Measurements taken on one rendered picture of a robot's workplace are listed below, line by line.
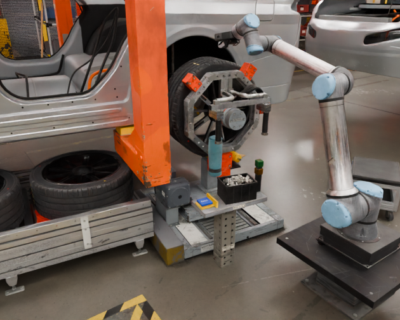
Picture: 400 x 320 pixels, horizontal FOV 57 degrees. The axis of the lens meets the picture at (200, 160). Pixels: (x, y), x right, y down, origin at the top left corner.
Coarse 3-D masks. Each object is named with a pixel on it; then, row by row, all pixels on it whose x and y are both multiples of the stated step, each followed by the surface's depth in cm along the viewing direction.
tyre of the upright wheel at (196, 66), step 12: (192, 60) 248; (204, 60) 241; (216, 60) 236; (180, 72) 241; (192, 72) 231; (204, 72) 233; (168, 84) 244; (180, 84) 232; (168, 96) 241; (180, 96) 231; (180, 108) 234; (180, 120) 237; (180, 132) 240; (192, 144) 248
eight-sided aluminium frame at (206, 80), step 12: (216, 72) 232; (228, 72) 231; (240, 72) 235; (204, 84) 227; (192, 96) 226; (192, 108) 228; (252, 108) 255; (192, 120) 232; (252, 120) 257; (192, 132) 234; (240, 132) 259; (252, 132) 257; (204, 144) 242; (228, 144) 256; (240, 144) 256
